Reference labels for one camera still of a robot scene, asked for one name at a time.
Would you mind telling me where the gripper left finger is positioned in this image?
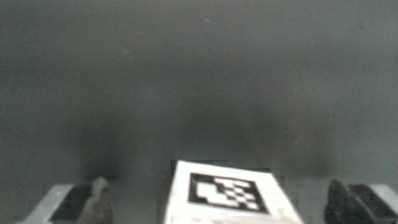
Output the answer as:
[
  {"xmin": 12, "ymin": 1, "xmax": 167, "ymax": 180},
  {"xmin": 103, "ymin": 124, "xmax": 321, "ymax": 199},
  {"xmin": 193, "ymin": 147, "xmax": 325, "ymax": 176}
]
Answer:
[{"xmin": 19, "ymin": 177, "xmax": 113, "ymax": 224}]

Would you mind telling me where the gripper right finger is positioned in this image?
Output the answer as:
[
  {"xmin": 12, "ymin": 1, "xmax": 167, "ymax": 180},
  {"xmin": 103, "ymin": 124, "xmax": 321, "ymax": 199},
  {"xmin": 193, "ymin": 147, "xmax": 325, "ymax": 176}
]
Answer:
[{"xmin": 323, "ymin": 180, "xmax": 398, "ymax": 224}]

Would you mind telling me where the small white tag cube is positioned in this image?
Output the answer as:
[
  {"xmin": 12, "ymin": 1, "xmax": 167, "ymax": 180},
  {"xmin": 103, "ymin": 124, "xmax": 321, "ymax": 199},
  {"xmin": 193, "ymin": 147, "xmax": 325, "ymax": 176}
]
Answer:
[{"xmin": 161, "ymin": 161, "xmax": 303, "ymax": 224}]

